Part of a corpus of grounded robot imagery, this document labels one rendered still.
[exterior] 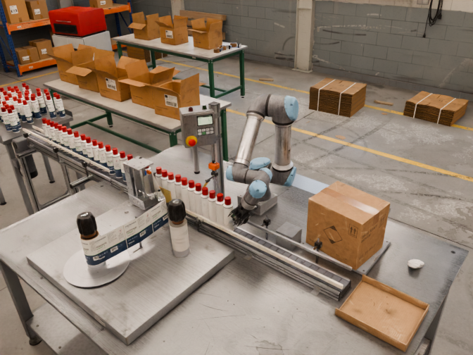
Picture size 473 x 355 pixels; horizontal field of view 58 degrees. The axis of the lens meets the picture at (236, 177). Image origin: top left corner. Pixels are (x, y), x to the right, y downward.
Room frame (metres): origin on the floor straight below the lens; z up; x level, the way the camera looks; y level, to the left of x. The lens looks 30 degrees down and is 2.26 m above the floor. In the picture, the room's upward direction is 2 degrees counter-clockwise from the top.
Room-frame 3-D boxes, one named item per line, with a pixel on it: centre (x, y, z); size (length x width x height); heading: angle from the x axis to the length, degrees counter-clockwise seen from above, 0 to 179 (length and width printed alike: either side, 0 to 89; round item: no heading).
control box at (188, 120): (2.05, 0.19, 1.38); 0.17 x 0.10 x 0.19; 105
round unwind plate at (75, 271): (1.57, 0.68, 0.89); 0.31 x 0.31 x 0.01
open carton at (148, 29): (7.14, 1.36, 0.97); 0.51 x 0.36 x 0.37; 142
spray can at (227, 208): (1.82, 0.05, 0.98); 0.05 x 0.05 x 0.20
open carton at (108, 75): (4.34, 1.19, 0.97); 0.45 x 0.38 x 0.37; 142
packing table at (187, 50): (6.77, 0.86, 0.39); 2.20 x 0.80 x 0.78; 49
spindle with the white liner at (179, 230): (1.65, 0.29, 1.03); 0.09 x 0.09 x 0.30
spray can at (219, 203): (1.85, 0.09, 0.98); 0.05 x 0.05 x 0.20
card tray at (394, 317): (1.27, -0.60, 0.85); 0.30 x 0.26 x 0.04; 49
